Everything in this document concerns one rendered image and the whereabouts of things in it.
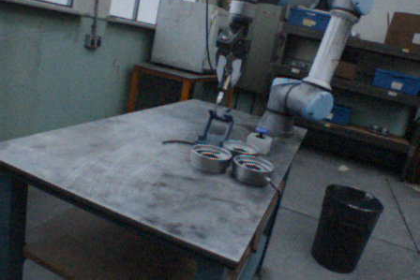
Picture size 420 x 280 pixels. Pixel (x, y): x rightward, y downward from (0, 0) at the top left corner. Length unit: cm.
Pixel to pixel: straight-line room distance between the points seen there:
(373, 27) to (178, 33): 269
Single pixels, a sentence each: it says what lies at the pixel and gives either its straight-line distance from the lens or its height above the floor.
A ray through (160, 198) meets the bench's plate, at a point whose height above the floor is 80.
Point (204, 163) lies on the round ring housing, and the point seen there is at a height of 82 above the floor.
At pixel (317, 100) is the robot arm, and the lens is 126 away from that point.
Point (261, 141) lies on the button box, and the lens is 108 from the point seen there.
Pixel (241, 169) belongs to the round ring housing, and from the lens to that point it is 83.
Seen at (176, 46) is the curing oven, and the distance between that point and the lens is 324.
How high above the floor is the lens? 111
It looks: 13 degrees down
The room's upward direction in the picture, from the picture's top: 12 degrees clockwise
